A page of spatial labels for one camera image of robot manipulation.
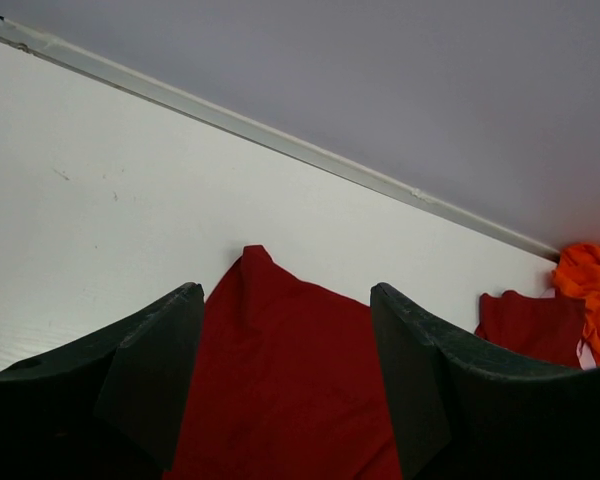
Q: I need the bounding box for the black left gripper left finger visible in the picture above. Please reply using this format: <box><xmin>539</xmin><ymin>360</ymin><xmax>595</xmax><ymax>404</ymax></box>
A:
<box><xmin>0</xmin><ymin>283</ymin><xmax>204</xmax><ymax>479</ymax></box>

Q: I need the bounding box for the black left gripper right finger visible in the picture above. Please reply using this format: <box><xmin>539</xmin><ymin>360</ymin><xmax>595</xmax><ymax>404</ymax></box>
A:
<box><xmin>370</xmin><ymin>283</ymin><xmax>600</xmax><ymax>479</ymax></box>

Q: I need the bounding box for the dark red t shirt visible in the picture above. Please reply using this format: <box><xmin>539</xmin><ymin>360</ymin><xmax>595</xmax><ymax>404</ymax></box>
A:
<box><xmin>162</xmin><ymin>243</ymin><xmax>589</xmax><ymax>480</ymax></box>

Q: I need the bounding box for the pink t shirt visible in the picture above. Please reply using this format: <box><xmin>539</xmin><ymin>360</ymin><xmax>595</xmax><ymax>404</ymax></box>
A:
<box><xmin>541</xmin><ymin>288</ymin><xmax>597</xmax><ymax>370</ymax></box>

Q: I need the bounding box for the orange t shirt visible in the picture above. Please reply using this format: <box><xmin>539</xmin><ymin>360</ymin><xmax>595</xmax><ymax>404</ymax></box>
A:
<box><xmin>552</xmin><ymin>243</ymin><xmax>600</xmax><ymax>366</ymax></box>

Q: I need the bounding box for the white table rear rail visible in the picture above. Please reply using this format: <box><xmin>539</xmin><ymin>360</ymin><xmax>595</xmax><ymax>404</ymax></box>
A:
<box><xmin>0</xmin><ymin>15</ymin><xmax>559</xmax><ymax>261</ymax></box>

